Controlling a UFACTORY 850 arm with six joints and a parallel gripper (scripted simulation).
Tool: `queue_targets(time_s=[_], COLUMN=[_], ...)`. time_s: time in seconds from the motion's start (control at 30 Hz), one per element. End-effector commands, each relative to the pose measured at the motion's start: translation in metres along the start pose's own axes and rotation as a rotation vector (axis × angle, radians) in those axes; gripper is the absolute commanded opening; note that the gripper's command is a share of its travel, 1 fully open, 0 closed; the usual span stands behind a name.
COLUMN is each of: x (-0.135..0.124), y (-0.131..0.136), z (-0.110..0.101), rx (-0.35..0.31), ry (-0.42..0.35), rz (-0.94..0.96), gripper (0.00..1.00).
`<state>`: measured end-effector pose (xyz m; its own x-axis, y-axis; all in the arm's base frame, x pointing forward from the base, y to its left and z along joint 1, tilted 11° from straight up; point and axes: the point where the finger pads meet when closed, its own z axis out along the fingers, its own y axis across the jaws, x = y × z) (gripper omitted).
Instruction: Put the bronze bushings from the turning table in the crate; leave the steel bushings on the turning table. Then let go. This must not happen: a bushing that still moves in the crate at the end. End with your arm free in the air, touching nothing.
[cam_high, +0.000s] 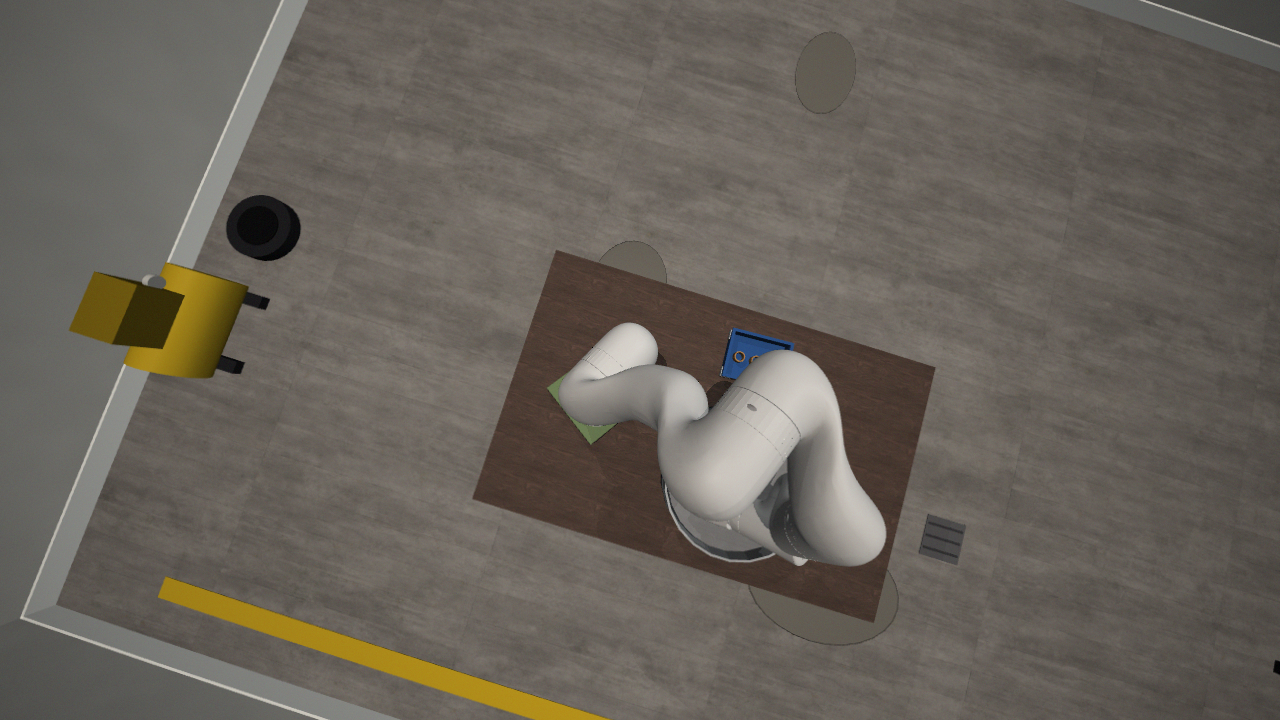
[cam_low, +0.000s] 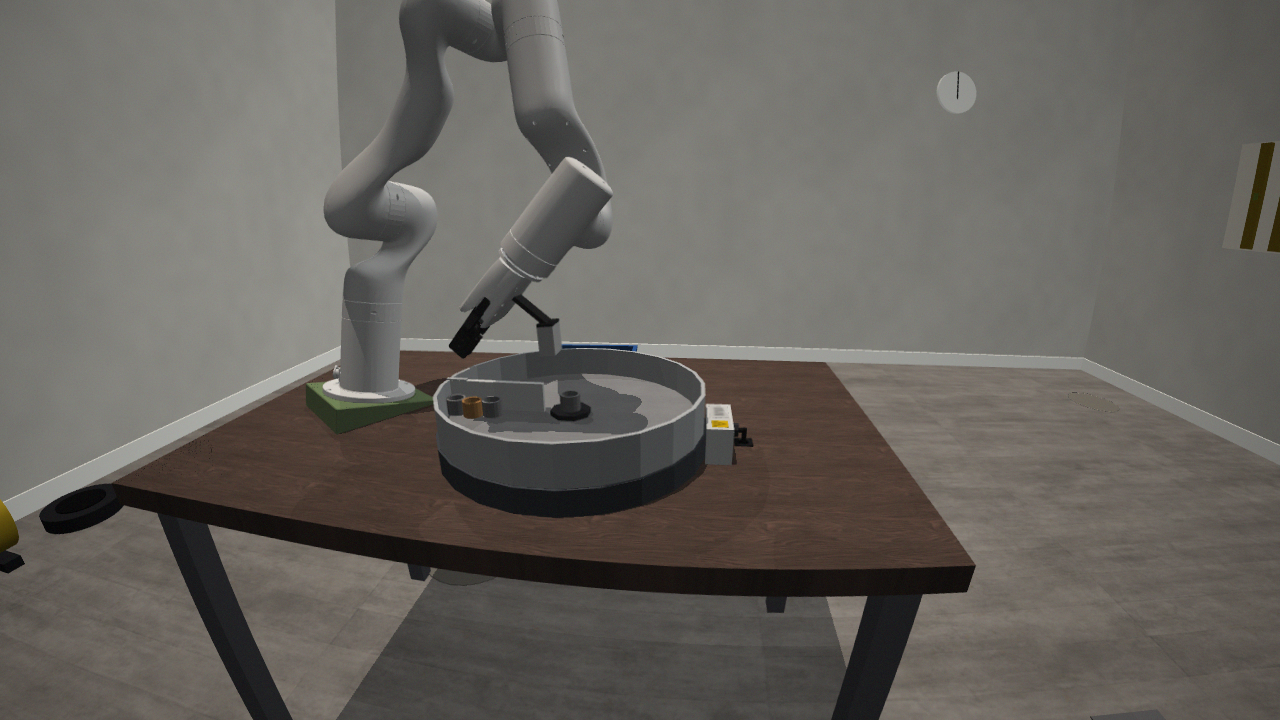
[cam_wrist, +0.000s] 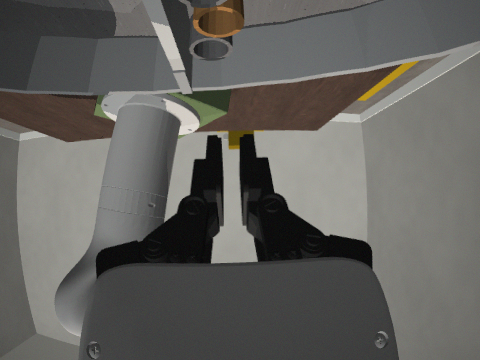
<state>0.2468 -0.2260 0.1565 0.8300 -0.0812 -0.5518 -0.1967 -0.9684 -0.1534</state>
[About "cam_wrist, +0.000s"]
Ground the grey steel bushing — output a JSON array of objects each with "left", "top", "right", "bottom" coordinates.
[
  {"left": 189, "top": 19, "right": 233, "bottom": 61},
  {"left": 179, "top": 0, "right": 227, "bottom": 8}
]

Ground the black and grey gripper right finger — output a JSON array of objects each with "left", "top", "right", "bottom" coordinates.
[{"left": 239, "top": 134, "right": 373, "bottom": 269}]

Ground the bronze bushing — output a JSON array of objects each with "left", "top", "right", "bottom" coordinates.
[{"left": 193, "top": 0, "right": 244, "bottom": 38}]

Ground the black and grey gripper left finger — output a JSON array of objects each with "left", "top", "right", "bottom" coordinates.
[{"left": 96, "top": 135, "right": 224, "bottom": 278}]

